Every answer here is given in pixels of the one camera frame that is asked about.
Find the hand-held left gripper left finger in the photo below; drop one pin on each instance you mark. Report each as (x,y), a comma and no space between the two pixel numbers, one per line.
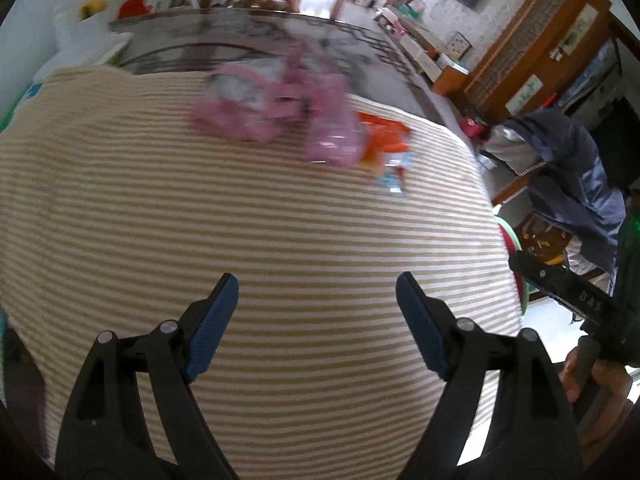
(215,325)

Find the red box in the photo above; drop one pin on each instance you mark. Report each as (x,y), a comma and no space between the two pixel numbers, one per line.
(132,7)

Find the beige striped cloth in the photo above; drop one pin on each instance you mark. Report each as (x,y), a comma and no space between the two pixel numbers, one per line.
(250,230)

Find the wooden lattice partition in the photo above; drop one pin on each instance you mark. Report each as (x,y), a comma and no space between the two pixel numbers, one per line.
(540,35)

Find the low television cabinet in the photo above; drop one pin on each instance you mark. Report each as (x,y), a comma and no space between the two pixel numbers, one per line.
(425,50)

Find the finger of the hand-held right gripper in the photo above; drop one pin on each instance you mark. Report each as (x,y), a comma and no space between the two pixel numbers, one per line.
(542,275)

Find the small red bin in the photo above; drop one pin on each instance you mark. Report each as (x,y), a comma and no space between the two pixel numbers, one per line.
(471,128)

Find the person's right hand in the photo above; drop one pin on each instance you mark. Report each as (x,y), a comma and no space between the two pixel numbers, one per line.
(612,400)

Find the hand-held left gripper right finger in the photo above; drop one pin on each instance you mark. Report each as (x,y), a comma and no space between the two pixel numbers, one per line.
(420,325)

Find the pink plastic bag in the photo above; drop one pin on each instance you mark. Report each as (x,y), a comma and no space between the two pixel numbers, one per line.
(330,130)

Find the orange snack wrapper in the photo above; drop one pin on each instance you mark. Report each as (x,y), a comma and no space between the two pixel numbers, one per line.
(385,142)

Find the blue grey jacket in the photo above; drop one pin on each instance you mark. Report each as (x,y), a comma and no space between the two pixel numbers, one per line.
(575,180)

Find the red stool green rim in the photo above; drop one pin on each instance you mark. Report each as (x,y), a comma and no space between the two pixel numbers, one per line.
(512,245)

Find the small picture frame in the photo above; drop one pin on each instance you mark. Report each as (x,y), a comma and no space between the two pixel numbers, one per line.
(459,45)

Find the yellow object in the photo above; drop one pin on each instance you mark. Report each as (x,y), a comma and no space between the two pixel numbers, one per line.
(94,7)

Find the wooden chair under jacket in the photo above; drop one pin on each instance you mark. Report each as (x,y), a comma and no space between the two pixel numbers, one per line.
(545,245)

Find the white plastic container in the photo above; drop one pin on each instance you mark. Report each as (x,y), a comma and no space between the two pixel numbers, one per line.
(90,40)

